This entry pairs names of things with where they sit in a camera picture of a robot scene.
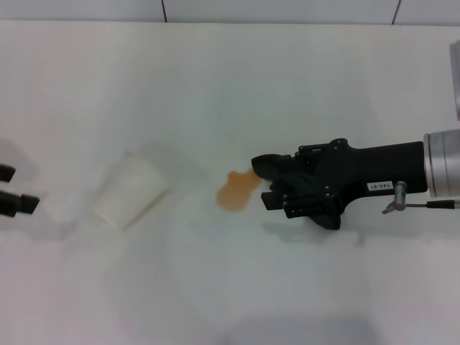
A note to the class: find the dark blue rag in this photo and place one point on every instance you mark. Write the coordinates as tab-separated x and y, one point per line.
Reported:
273	167

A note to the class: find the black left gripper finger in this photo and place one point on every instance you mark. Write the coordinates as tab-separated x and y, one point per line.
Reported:
21	203
6	173

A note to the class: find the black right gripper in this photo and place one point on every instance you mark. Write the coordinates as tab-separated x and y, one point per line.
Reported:
377	169

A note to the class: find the brown water stain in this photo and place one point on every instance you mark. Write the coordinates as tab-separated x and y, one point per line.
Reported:
235	192

